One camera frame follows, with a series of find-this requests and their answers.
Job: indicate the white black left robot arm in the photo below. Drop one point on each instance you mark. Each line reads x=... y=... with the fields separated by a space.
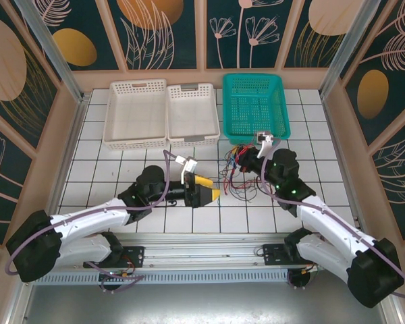
x=87 y=216

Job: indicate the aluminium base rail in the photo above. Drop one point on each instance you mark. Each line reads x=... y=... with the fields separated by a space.
x=202 y=251

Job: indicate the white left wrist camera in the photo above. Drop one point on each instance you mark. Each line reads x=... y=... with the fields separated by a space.
x=189 y=165

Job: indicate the large white plastic basket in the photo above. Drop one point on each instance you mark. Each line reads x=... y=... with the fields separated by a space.
x=135 y=111

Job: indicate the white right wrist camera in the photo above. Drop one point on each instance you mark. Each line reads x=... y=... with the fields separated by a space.
x=261 y=137

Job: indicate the aluminium side rail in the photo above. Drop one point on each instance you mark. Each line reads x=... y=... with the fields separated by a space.
x=67 y=162
x=341 y=162

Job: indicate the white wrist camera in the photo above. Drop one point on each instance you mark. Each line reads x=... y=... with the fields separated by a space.
x=189 y=165
x=261 y=137

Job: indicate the aluminium frame post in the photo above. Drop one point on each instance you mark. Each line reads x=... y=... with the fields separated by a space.
x=343 y=50
x=54 y=50

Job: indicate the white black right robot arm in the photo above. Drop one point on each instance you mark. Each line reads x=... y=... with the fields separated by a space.
x=324 y=219

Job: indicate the teal plastic basket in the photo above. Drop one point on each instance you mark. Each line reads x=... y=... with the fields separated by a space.
x=253 y=111

